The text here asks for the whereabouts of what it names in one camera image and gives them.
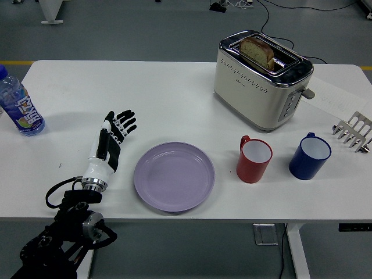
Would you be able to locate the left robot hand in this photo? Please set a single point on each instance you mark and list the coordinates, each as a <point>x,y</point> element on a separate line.
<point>98,165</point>

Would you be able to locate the purple plate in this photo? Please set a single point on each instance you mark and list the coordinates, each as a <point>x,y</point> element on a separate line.
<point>174,177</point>

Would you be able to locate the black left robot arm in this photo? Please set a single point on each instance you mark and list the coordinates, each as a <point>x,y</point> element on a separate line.
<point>72,215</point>

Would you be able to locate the metal floor socket plate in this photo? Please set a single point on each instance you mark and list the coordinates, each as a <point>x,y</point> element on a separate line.
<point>266,236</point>

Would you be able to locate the white table leg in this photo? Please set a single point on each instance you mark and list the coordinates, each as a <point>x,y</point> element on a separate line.
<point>90,267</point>
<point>298,253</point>

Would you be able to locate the blue drink bottle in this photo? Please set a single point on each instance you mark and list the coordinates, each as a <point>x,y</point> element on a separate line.
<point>17,101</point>

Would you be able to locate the red mug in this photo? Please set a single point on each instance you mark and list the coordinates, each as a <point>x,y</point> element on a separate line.
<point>250,171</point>

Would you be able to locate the white furniture foot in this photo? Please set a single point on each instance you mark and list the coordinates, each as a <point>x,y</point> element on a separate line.
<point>50,11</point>

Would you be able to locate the cream steel toaster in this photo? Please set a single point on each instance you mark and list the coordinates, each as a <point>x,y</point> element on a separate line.
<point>253,98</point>

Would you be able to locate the bread slice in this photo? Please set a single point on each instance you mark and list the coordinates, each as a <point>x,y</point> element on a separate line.
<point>257,52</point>

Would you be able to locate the black power adapter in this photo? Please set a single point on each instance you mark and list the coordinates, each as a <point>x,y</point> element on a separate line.
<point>218,7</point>

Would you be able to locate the blue mug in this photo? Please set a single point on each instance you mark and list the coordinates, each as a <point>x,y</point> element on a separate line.
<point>305,168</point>

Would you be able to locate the white paper sheet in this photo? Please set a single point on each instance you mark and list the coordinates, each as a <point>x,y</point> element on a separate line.
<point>340,98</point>

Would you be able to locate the black table control panel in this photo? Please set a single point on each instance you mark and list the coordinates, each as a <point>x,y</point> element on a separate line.
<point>354,227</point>

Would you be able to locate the metal spoon rack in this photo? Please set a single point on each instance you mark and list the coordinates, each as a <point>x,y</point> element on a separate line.
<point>359,123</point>

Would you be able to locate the white furniture part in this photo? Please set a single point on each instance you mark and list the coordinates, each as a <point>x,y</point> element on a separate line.
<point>367,8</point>

